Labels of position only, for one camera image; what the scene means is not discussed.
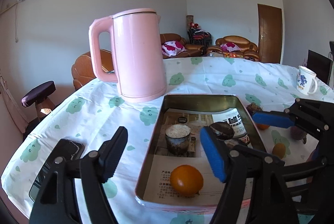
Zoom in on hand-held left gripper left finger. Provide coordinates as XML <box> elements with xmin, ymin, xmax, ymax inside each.
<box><xmin>29</xmin><ymin>126</ymin><xmax>129</xmax><ymax>224</ymax></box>

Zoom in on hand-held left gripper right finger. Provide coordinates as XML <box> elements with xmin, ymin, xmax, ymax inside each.
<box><xmin>200</xmin><ymin>126</ymin><xmax>299</xmax><ymax>224</ymax></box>

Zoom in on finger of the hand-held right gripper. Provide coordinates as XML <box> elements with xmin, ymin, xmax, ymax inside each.
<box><xmin>283</xmin><ymin>155</ymin><xmax>330</xmax><ymax>185</ymax></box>
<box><xmin>252</xmin><ymin>98</ymin><xmax>334</xmax><ymax>141</ymax></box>

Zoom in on dark mangosteen with dry calyx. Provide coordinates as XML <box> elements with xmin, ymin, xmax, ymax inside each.
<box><xmin>246</xmin><ymin>103</ymin><xmax>263</xmax><ymax>115</ymax></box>

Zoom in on purple round fruit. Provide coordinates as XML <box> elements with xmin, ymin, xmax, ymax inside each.
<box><xmin>290</xmin><ymin>125</ymin><xmax>308</xmax><ymax>141</ymax></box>

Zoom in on small yellow-brown fruit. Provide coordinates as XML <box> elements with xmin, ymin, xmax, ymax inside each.
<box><xmin>272</xmin><ymin>143</ymin><xmax>287</xmax><ymax>160</ymax></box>

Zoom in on dark chunk with pale top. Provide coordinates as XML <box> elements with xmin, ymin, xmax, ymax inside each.
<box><xmin>165</xmin><ymin>124</ymin><xmax>191</xmax><ymax>156</ymax></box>

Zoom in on metal tin with pink sides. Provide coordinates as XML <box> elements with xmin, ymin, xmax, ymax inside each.
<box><xmin>134</xmin><ymin>94</ymin><xmax>268</xmax><ymax>214</ymax></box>

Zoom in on black smartphone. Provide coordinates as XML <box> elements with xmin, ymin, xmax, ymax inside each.
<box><xmin>28</xmin><ymin>138</ymin><xmax>85</xmax><ymax>201</ymax></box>

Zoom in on white mug with blue print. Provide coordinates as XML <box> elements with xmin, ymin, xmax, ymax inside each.
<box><xmin>296</xmin><ymin>66</ymin><xmax>318</xmax><ymax>95</ymax></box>

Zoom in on printed paper sheet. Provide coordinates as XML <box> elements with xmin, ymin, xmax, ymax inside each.
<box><xmin>142</xmin><ymin>106</ymin><xmax>261</xmax><ymax>206</ymax></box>

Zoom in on black television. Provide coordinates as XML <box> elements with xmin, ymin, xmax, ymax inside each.
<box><xmin>306</xmin><ymin>50</ymin><xmax>333</xmax><ymax>85</ymax></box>

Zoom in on cluttered coffee table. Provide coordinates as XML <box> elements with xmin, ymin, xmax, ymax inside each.
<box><xmin>207</xmin><ymin>52</ymin><xmax>246</xmax><ymax>59</ymax></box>

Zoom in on white pillow with magenta flowers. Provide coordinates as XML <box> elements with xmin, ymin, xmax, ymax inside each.
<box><xmin>220</xmin><ymin>42</ymin><xmax>242</xmax><ymax>53</ymax></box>
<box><xmin>162</xmin><ymin>40</ymin><xmax>187</xmax><ymax>56</ymax></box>

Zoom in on brown wooden door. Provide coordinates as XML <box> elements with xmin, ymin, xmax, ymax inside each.
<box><xmin>257</xmin><ymin>3</ymin><xmax>283</xmax><ymax>64</ymax></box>

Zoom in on brown leather armchair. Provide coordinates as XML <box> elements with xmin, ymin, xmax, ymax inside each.
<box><xmin>206</xmin><ymin>35</ymin><xmax>261</xmax><ymax>62</ymax></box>

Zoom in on orange leather chair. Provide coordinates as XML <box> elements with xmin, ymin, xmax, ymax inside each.
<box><xmin>71</xmin><ymin>49</ymin><xmax>115</xmax><ymax>91</ymax></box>

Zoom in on stool with purple cushion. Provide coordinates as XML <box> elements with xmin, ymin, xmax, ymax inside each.
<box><xmin>21</xmin><ymin>81</ymin><xmax>56</xmax><ymax>123</ymax></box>

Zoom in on pink electric kettle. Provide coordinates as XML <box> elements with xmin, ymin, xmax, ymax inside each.
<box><xmin>89</xmin><ymin>8</ymin><xmax>167</xmax><ymax>103</ymax></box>

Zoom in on stacked dark chairs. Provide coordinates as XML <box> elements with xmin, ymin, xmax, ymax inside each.
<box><xmin>187</xmin><ymin>28</ymin><xmax>212</xmax><ymax>48</ymax></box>

